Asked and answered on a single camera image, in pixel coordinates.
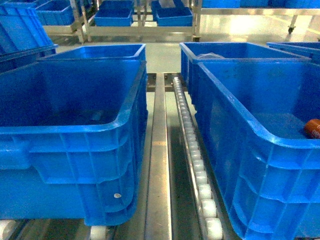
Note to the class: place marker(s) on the front right blue bin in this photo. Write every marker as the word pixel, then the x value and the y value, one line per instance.
pixel 251 116

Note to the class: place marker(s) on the white roller track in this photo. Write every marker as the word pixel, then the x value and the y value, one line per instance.
pixel 206 208

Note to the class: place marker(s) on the rear right blue bin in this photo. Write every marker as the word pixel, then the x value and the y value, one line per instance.
pixel 193 53

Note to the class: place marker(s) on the rear left blue bin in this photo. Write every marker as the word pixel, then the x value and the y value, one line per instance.
pixel 101 52

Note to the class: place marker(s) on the blue bin far left stacked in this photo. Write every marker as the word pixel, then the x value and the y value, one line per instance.
pixel 23 39

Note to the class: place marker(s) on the steel centre guide rail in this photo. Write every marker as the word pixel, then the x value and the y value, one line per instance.
pixel 158 218

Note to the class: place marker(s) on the front left blue bin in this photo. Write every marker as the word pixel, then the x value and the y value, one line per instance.
pixel 72 135

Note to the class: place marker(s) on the orange cylindrical cap 4680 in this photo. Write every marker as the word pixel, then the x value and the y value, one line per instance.
pixel 312 128

